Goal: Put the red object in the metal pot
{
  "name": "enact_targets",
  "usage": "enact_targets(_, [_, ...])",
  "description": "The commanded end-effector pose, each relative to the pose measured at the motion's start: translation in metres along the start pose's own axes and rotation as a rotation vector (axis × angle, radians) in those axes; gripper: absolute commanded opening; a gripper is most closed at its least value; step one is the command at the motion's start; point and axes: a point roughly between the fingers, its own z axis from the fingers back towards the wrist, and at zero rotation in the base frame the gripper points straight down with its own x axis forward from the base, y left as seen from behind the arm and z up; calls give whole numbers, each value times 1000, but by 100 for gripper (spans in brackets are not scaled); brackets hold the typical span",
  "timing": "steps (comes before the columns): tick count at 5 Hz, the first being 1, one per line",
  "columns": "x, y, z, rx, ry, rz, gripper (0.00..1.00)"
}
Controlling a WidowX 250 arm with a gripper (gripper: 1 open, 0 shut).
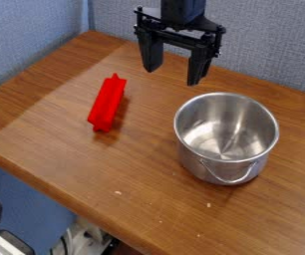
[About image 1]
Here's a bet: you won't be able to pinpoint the red plastic block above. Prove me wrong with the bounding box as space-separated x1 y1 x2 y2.
88 73 127 132

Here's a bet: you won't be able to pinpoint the metal pot with handle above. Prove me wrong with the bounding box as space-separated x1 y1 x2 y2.
173 92 280 185

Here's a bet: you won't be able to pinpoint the white items under table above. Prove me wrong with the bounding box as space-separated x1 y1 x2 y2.
48 217 114 255

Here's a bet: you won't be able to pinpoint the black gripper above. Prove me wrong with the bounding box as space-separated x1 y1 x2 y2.
135 0 226 86

